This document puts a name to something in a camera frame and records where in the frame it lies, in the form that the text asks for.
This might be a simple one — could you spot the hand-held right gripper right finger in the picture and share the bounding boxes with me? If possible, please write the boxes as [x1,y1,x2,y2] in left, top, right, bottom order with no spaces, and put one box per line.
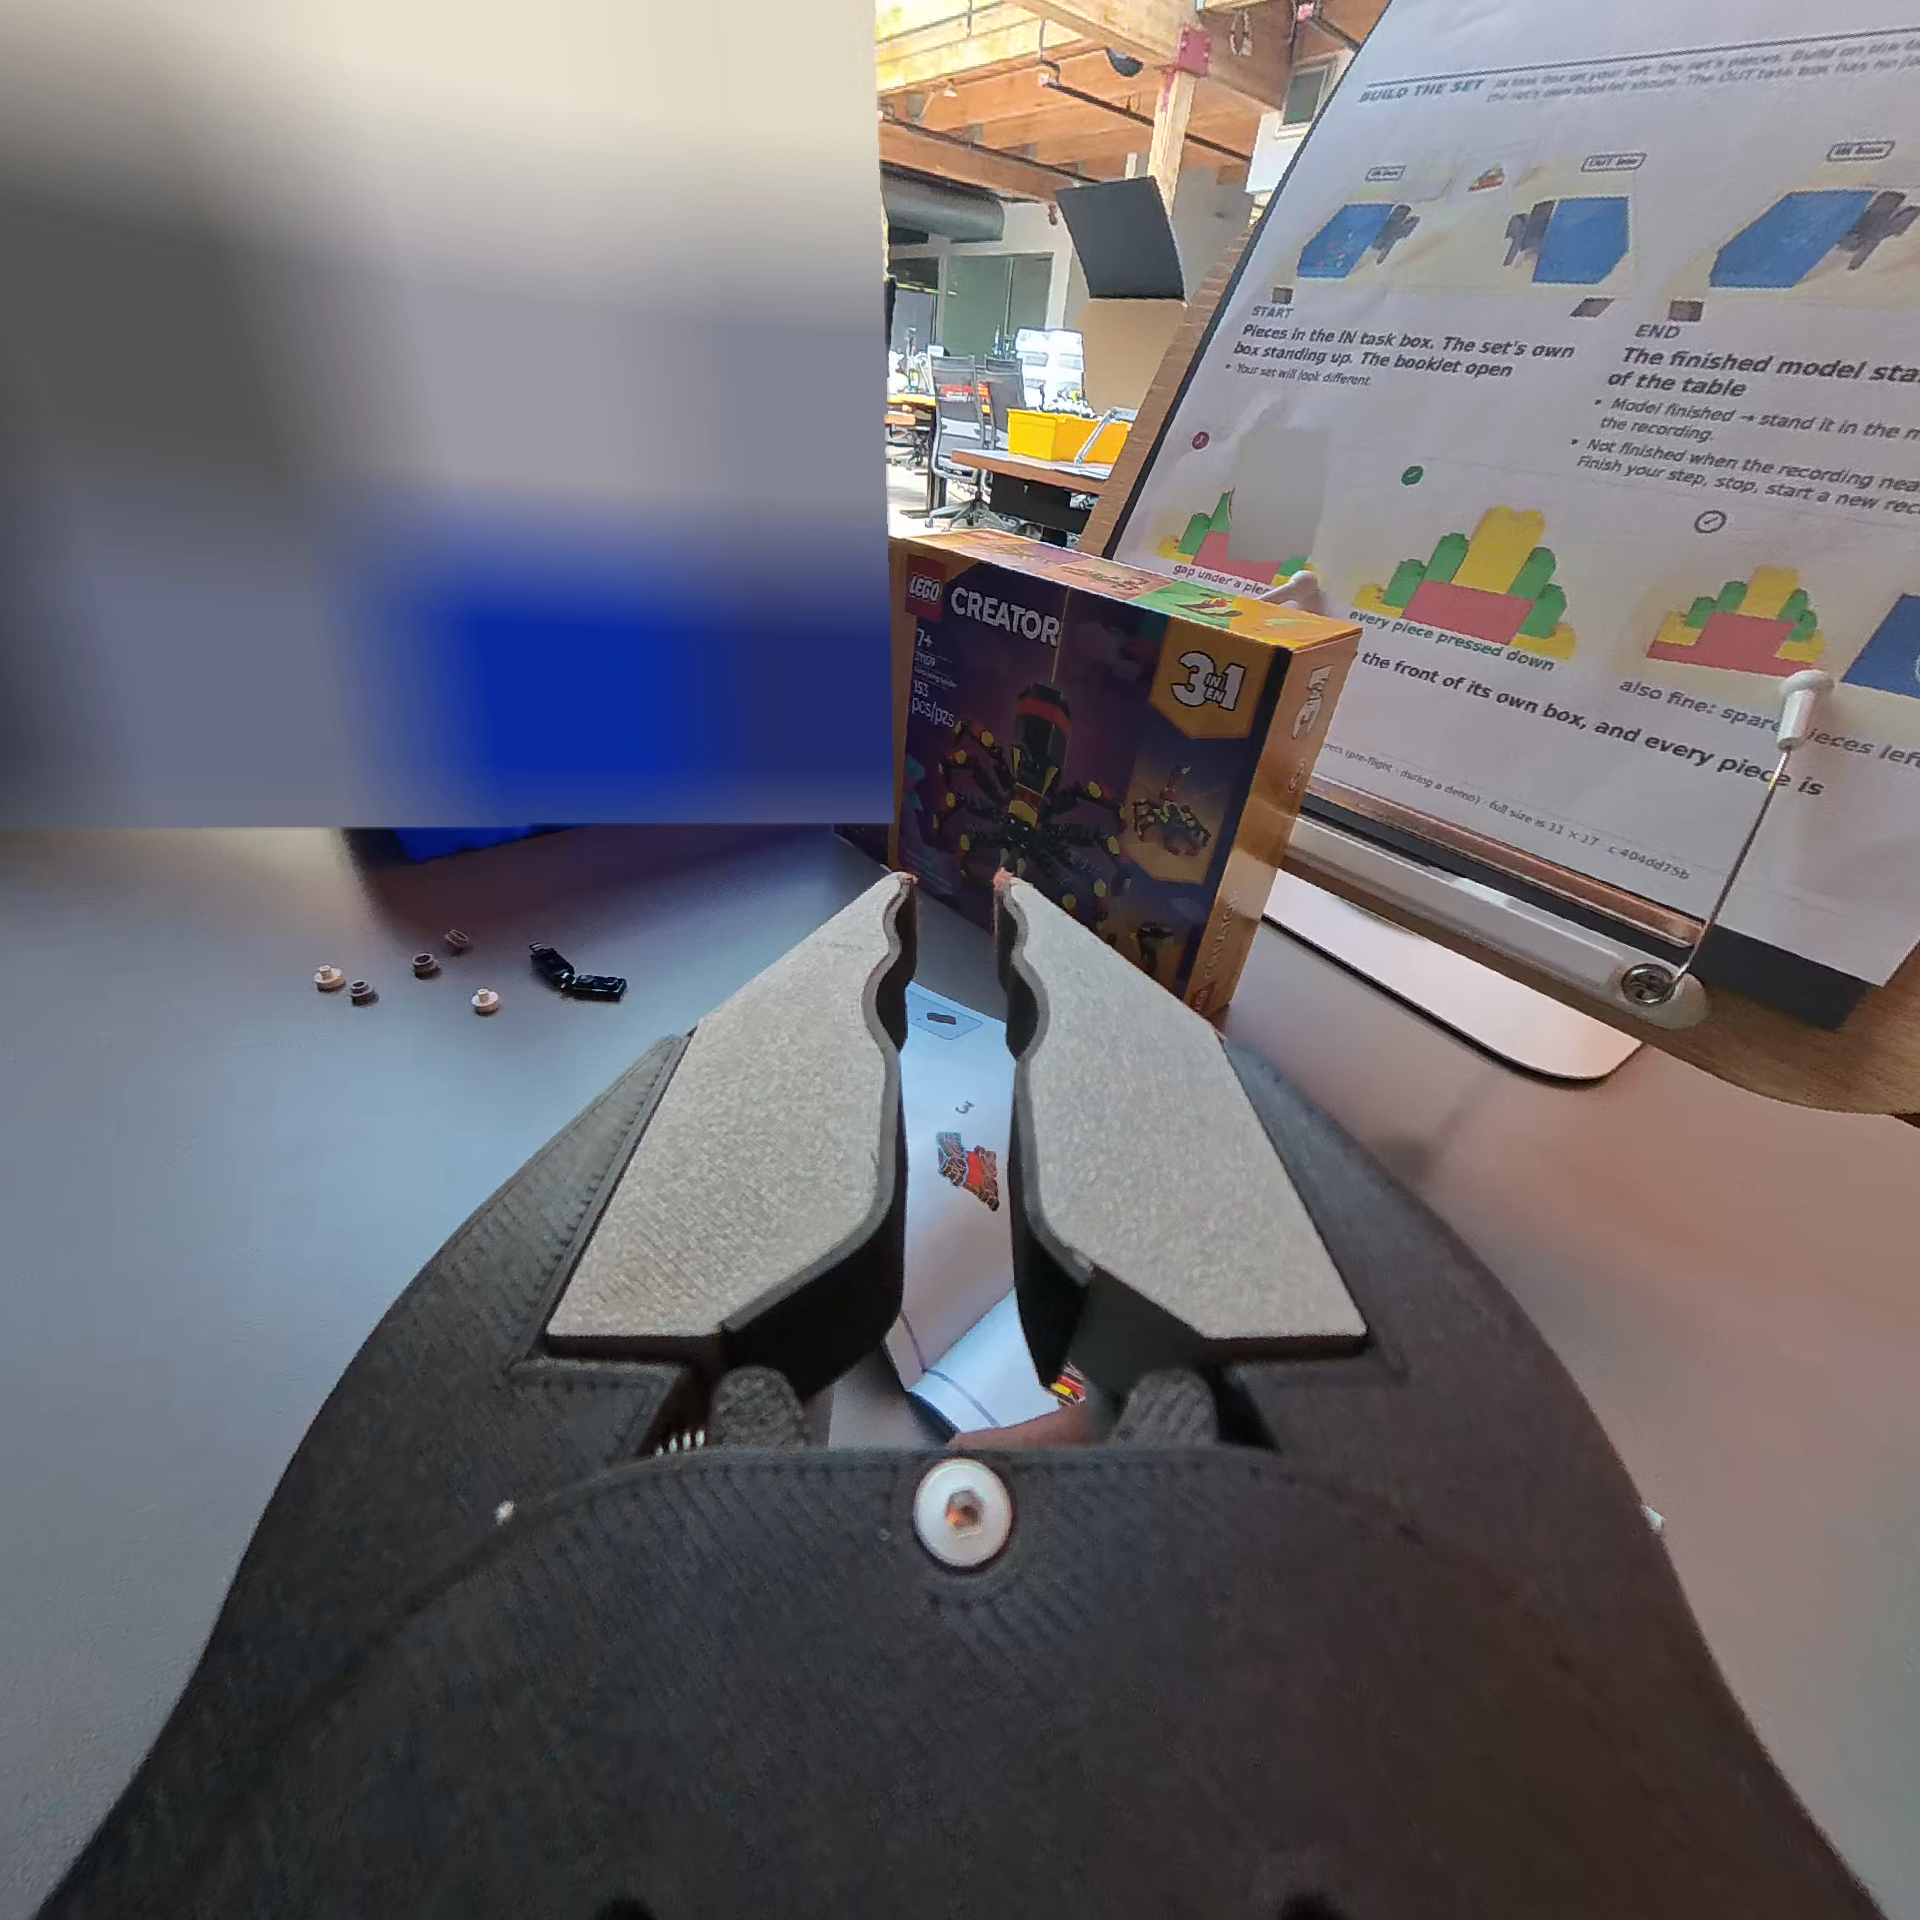
[995,878,1370,1415]

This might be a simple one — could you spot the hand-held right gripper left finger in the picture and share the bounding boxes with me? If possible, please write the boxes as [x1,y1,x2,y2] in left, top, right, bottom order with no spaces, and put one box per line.
[543,874,922,1401]

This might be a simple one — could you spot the lego instruction booklet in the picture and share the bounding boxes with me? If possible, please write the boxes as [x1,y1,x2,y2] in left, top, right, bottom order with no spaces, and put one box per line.
[884,987,1086,1444]

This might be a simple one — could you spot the lego set box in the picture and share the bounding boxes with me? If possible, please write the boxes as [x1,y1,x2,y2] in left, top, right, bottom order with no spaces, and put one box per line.
[887,529,1361,1023]

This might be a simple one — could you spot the white flat stand base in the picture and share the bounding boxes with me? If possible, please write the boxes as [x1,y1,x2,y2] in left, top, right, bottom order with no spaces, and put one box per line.
[1265,867,1645,1086]

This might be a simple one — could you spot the blue task box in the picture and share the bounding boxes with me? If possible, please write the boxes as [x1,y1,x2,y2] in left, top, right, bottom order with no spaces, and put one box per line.
[345,823,578,867]

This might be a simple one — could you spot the wooden document stand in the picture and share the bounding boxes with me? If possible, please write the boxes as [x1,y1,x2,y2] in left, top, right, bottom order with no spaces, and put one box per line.
[1287,791,1920,1121]

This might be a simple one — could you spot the background work table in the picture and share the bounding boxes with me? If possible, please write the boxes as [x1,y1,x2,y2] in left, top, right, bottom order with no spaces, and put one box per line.
[948,443,1125,543]

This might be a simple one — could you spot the yellow storage bins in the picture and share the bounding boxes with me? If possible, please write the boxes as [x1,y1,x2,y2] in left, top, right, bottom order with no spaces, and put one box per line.
[1004,404,1135,468]

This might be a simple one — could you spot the printed task instruction sheet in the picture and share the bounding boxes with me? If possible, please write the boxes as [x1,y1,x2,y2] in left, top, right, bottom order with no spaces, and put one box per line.
[1118,0,1920,987]

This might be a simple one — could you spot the black tilted panel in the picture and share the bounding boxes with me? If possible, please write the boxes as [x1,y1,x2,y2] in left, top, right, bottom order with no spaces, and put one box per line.
[1054,177,1196,303]

